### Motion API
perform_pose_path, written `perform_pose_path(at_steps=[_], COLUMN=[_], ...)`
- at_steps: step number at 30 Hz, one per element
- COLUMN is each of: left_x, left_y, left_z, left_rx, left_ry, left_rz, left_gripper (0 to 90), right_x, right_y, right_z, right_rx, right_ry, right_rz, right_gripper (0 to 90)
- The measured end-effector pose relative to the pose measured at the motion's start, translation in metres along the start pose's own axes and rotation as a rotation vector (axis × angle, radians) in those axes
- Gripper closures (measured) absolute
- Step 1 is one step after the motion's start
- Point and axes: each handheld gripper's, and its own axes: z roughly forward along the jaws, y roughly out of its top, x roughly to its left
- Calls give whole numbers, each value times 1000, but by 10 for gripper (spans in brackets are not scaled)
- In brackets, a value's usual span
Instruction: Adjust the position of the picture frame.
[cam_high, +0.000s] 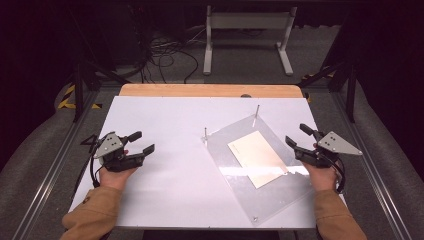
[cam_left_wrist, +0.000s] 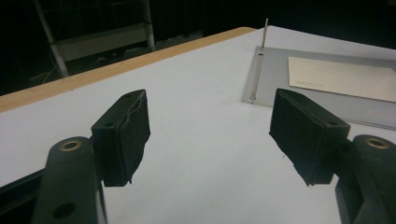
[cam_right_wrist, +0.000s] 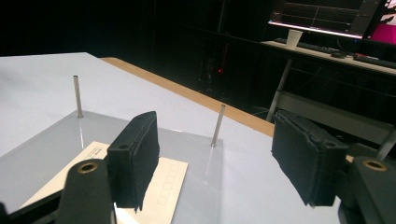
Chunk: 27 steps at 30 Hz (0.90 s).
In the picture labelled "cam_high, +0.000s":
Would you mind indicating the white board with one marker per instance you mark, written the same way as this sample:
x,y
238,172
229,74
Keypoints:
x,y
173,160

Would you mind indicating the black metal stand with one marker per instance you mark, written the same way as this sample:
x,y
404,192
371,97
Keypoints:
x,y
350,86
80,83

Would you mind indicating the person's left hand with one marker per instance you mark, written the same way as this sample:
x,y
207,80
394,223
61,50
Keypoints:
x,y
115,178

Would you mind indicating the aluminium rail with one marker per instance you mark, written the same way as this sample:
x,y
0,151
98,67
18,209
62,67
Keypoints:
x,y
373,166
56,166

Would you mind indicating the short metal pin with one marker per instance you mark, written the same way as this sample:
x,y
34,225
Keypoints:
x,y
205,133

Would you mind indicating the yellow black floor tape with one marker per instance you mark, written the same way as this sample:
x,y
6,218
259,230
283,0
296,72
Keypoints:
x,y
68,96
316,75

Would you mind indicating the person's right hand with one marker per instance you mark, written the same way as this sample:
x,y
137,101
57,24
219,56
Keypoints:
x,y
321,178

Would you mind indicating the white metal table frame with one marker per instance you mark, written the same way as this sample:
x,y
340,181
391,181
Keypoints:
x,y
248,20

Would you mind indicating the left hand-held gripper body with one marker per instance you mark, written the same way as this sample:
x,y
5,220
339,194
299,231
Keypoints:
x,y
108,146

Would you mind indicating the tall metal pin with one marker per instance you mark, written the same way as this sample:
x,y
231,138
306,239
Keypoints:
x,y
257,113

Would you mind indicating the clear acrylic sheet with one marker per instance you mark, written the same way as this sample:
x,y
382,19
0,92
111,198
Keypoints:
x,y
266,203

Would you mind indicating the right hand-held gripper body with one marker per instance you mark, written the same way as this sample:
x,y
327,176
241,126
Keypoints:
x,y
333,144

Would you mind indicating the beige paper card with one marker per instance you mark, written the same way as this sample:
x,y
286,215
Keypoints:
x,y
258,158

